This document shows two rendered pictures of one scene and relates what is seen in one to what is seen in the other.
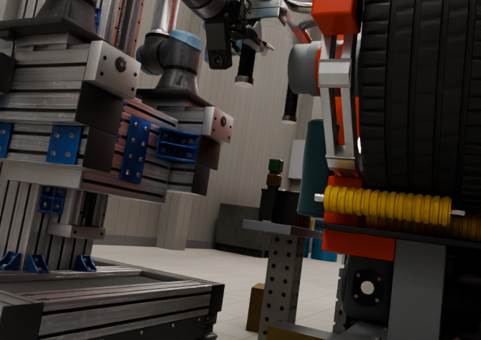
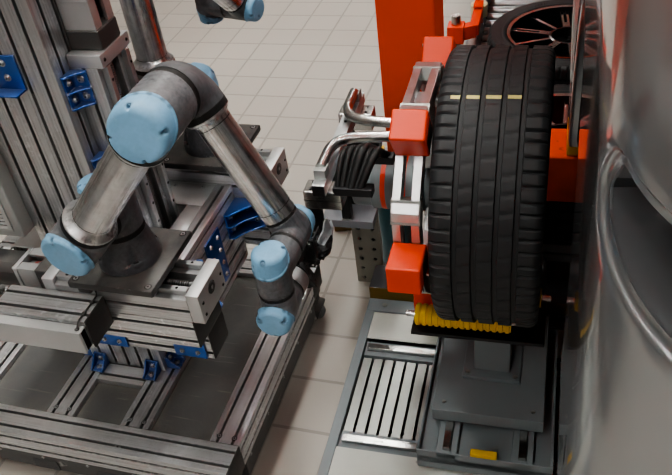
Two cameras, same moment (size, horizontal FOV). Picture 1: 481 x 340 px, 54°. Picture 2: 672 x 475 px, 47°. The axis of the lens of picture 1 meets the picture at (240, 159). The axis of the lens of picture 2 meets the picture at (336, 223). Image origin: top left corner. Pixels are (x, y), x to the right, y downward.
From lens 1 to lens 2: 1.61 m
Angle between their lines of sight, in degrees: 46
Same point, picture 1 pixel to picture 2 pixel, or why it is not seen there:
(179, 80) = not seen: hidden behind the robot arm
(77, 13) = (143, 251)
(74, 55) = (172, 303)
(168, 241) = not seen: outside the picture
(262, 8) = (323, 202)
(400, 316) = (482, 357)
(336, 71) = not seen: hidden behind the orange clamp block
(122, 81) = (216, 292)
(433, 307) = (504, 352)
